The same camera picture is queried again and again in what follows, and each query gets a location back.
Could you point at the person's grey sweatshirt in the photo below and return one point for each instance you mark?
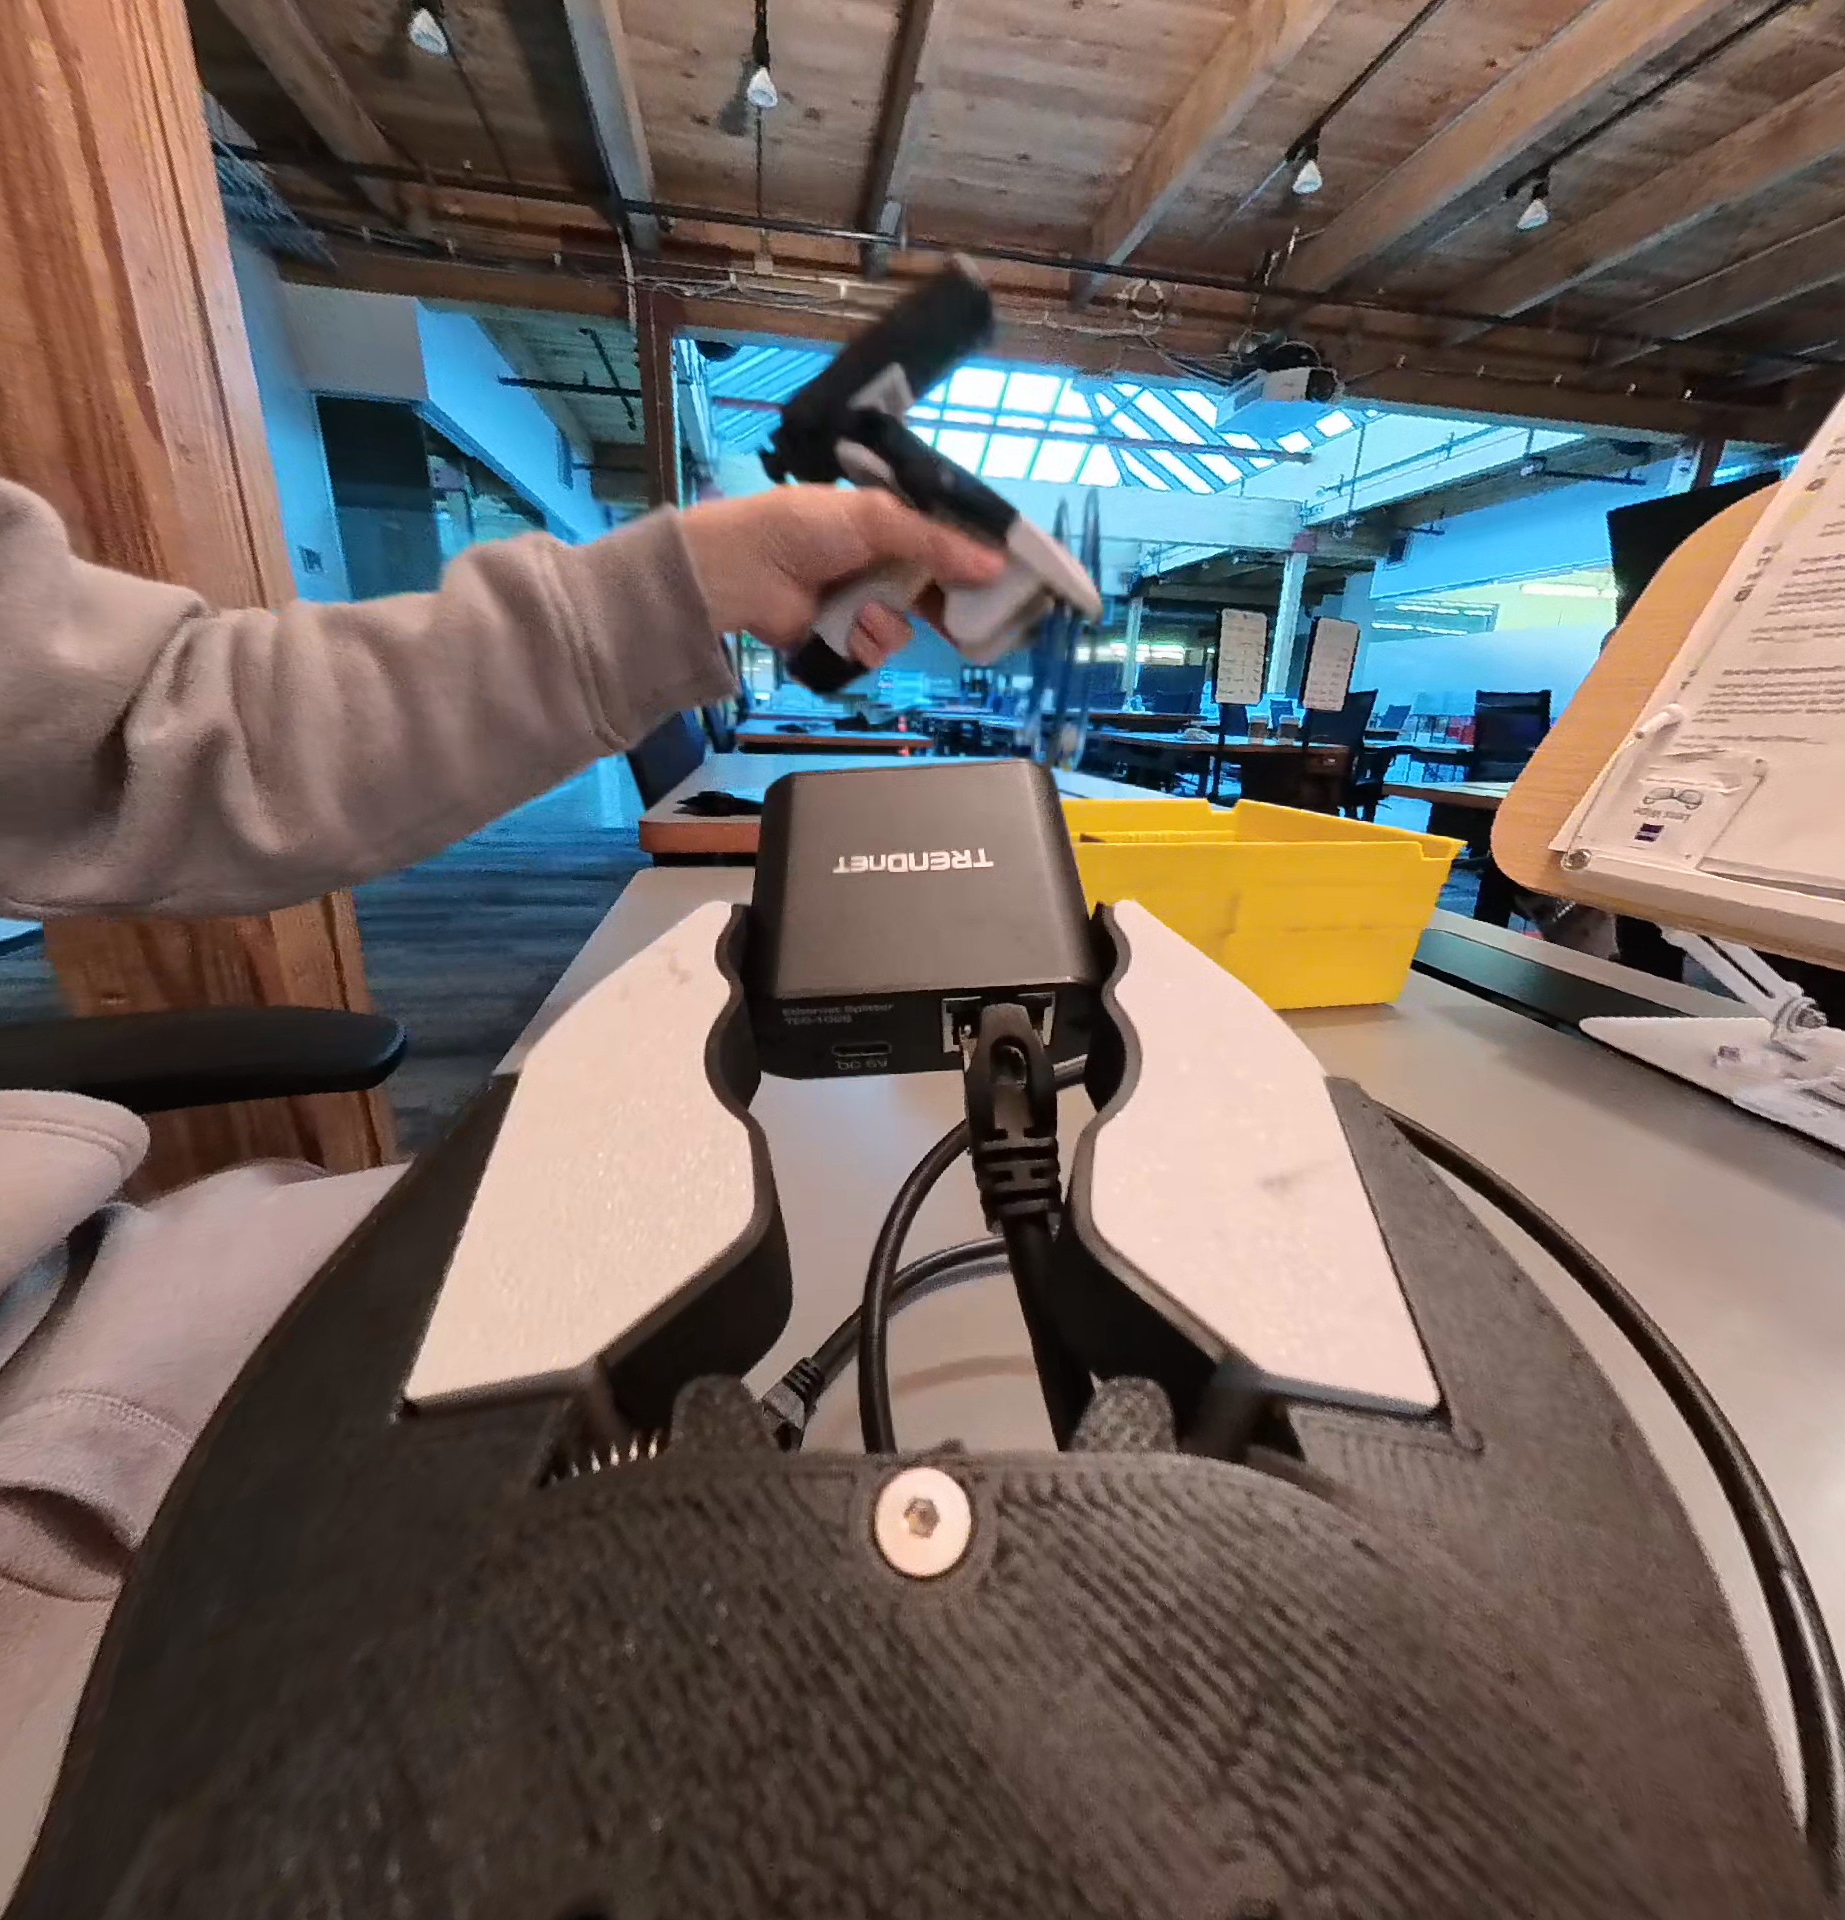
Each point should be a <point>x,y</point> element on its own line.
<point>110,1349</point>

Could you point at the ceiling projector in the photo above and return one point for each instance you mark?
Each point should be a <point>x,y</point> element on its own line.
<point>1279,382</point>

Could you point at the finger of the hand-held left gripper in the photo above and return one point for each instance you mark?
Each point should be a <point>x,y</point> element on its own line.
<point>998,626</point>
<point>1053,573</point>

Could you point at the yellow plastic bin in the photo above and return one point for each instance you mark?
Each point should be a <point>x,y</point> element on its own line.
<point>1316,914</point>

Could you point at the black chair armrest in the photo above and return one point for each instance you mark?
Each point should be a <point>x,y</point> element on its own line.
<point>188,1060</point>

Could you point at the grey desk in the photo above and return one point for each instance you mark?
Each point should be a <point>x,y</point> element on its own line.
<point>1582,1199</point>

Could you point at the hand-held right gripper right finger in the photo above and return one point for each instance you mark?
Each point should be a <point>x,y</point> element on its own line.
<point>1255,1199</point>

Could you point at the wooden document stand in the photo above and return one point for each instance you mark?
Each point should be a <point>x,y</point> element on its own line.
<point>1582,778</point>

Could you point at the black monitor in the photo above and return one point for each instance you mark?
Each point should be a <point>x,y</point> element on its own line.
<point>1669,547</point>

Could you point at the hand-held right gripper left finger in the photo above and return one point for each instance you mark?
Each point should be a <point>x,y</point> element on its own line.
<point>609,1189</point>

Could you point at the wooden pillar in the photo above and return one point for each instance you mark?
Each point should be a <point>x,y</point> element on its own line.
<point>97,297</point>

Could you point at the white standing sign board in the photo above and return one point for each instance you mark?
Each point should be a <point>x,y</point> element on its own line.
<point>1243,657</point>
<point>1334,661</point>

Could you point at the black ethernet splitter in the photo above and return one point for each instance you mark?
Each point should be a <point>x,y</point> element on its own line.
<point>910,914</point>

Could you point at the printed instruction sheets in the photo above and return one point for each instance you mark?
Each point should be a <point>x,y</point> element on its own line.
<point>1793,681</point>

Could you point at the ceiling spot lamp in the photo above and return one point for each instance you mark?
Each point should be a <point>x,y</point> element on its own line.
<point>763,87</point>
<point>1307,172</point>
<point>432,30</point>
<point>1536,211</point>

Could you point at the person's left forearm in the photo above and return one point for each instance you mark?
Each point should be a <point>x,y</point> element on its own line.
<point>333,709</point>

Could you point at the person's left hand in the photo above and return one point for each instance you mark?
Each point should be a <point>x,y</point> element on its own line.
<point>785,547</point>

